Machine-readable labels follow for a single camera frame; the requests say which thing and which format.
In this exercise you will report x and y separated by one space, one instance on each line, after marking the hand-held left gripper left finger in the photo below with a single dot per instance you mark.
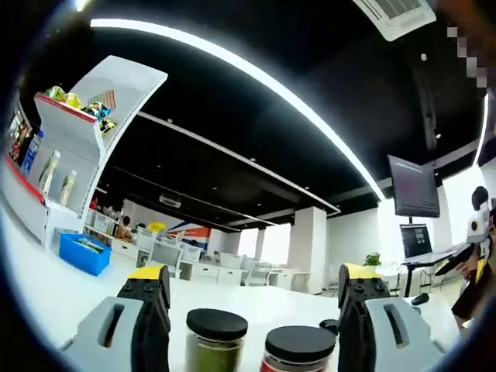
112 337

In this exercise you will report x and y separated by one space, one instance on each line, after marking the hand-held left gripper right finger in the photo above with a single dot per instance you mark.
391 337

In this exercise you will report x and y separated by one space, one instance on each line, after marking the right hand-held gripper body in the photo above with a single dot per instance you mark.
477 226

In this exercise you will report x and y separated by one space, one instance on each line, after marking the red-label ingredient jar black lid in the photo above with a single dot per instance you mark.
298 341

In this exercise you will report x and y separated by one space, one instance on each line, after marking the green ingredient jar black lid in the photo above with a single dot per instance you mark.
217 325

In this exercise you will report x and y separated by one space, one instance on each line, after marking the small black device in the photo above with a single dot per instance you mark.
420 298

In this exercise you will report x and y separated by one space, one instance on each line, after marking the hanging dark monitor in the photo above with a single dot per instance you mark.
414 186

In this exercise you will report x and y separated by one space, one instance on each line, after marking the green potted plant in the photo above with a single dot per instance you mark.
372 259

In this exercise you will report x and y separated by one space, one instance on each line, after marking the white table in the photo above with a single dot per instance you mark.
46 286

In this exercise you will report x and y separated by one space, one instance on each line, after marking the blue plastic bin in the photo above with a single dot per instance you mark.
81 257

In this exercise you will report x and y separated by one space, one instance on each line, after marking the white mesh office chair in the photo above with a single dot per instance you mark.
164 253

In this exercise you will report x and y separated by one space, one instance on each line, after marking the yellow bag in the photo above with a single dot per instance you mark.
156 226

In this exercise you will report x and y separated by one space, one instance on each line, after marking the small ceiling air conditioner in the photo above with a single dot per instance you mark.
169 200

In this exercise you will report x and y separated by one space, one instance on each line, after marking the white green drink bottle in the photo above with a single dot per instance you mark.
48 172

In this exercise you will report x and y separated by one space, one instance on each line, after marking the blue drink bottle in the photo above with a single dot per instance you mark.
33 153

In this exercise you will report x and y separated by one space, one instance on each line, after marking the yellow black snack packet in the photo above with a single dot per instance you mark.
107 126

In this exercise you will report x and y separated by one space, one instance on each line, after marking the dark red packet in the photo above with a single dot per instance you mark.
17 133

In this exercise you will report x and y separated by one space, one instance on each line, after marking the large ceiling air conditioner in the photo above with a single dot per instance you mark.
397 15

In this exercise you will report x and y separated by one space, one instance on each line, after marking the blue snack packet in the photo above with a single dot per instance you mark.
98 109

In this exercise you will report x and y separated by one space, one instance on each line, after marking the striped colour card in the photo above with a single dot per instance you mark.
106 97

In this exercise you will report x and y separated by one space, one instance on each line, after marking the green yellow snack packet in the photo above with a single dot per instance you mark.
54 92

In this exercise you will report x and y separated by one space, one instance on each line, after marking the white display shelf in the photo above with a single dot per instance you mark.
116 73

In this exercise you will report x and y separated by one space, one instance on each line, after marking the curved ceiling light strip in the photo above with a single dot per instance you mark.
232 58

